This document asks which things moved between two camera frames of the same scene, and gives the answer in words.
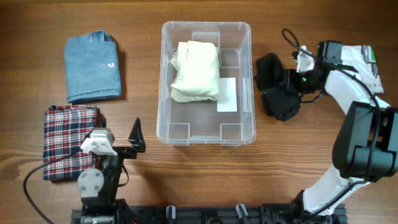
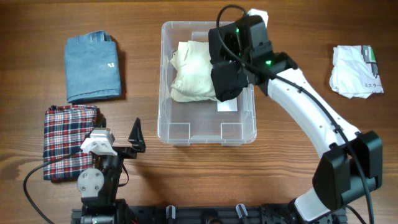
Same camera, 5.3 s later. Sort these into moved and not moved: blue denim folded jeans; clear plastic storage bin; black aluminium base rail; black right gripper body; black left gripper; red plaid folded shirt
Moved: black right gripper body
Not moved: red plaid folded shirt; black aluminium base rail; black left gripper; clear plastic storage bin; blue denim folded jeans
